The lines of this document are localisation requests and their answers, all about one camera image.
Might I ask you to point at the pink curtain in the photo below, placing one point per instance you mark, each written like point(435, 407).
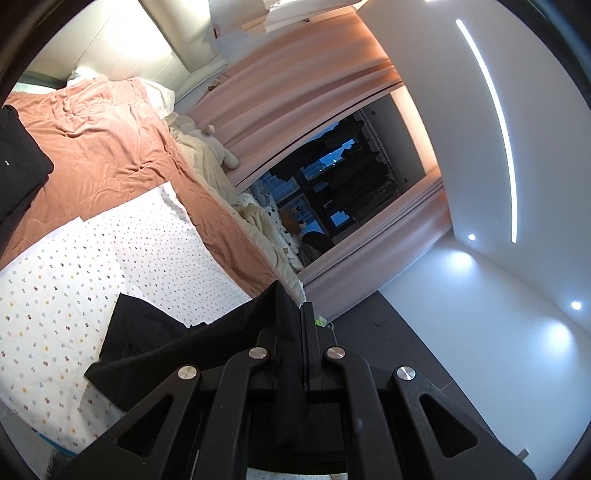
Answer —
point(300, 92)
point(383, 249)

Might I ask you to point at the white padded headboard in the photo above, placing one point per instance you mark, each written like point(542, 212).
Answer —
point(115, 41)

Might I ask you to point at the large black shirt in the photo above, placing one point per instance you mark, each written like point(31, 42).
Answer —
point(194, 350)

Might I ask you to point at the orange-pink blanket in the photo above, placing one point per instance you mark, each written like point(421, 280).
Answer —
point(106, 138)

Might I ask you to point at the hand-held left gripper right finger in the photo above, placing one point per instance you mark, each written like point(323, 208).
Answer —
point(355, 392)

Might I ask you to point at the dark hanging garments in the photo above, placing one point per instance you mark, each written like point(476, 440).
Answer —
point(364, 184)

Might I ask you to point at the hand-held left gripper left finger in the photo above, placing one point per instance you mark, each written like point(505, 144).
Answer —
point(231, 392)

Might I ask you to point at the bed with dotted sheet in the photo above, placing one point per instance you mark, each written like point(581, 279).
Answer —
point(138, 258)

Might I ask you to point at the beige plush toy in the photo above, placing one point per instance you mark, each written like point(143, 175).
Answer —
point(224, 150)

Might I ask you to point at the folded dark garment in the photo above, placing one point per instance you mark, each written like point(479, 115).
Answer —
point(18, 157)

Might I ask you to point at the white pillow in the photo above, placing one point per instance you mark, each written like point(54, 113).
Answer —
point(157, 94)

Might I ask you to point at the cream blanket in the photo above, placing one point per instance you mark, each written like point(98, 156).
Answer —
point(203, 159)

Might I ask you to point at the ceiling strip light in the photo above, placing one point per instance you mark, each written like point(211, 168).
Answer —
point(503, 138)

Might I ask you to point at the brown plush toy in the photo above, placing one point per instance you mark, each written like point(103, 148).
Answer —
point(292, 219)

